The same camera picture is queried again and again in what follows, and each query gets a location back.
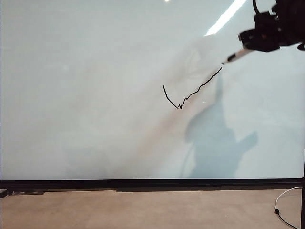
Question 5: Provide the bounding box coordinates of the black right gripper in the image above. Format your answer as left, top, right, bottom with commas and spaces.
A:
238, 11, 285, 52

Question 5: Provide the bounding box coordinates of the white whiteboard marker pen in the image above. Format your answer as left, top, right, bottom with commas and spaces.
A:
221, 48, 253, 65

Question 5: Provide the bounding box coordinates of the white glass whiteboard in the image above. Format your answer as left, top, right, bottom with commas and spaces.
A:
0, 0, 305, 181

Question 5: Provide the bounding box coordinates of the white floor cable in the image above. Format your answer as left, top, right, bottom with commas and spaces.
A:
274, 186, 304, 229

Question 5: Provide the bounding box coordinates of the black whiteboard stand post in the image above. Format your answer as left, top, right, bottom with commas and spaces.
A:
302, 177, 305, 229

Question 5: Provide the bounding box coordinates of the black whiteboard bottom rail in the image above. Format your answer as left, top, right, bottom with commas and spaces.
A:
0, 178, 305, 195

